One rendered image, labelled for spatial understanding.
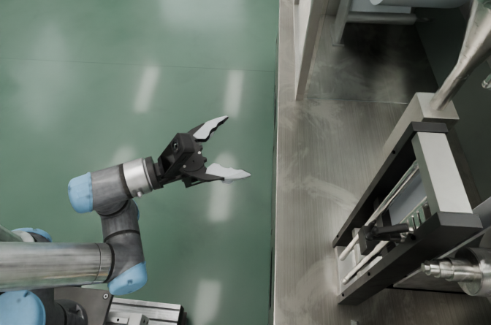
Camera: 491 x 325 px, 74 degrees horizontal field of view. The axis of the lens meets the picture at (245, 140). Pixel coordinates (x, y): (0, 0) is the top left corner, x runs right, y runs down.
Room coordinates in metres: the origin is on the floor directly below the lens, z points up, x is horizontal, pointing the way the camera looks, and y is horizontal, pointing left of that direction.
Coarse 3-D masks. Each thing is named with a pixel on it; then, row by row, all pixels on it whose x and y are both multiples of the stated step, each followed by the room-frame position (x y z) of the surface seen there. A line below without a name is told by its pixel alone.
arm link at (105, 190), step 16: (80, 176) 0.32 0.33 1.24; (96, 176) 0.32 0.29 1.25; (112, 176) 0.32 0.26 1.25; (80, 192) 0.28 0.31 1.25; (96, 192) 0.29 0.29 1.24; (112, 192) 0.29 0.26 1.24; (128, 192) 0.29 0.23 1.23; (80, 208) 0.26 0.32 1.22; (96, 208) 0.27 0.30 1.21; (112, 208) 0.28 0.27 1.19
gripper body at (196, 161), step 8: (200, 152) 0.38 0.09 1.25; (152, 160) 0.37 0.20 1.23; (192, 160) 0.36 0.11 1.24; (200, 160) 0.36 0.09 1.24; (152, 168) 0.34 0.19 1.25; (184, 168) 0.34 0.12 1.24; (192, 168) 0.34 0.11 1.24; (200, 168) 0.34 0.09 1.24; (152, 176) 0.32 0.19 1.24; (160, 176) 0.34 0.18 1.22; (176, 176) 0.35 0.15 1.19; (184, 176) 0.33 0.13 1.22; (152, 184) 0.31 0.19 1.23; (160, 184) 0.33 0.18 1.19; (192, 184) 0.35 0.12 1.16
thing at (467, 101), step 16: (480, 80) 0.75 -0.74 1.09; (464, 96) 0.77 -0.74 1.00; (480, 96) 0.71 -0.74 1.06; (464, 112) 0.72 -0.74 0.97; (480, 112) 0.67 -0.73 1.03; (464, 128) 0.67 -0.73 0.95; (480, 128) 0.62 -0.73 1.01; (464, 144) 0.63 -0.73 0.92; (480, 144) 0.58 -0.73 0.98; (480, 160) 0.54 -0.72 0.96; (480, 176) 0.50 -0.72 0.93; (480, 192) 0.45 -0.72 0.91
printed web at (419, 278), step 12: (468, 240) 0.19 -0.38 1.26; (480, 240) 0.18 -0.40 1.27; (456, 252) 0.18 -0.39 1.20; (408, 276) 0.19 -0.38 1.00; (420, 276) 0.18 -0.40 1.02; (432, 276) 0.18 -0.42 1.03; (420, 288) 0.18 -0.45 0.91; (432, 288) 0.18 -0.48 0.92; (444, 288) 0.18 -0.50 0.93; (456, 288) 0.17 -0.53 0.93
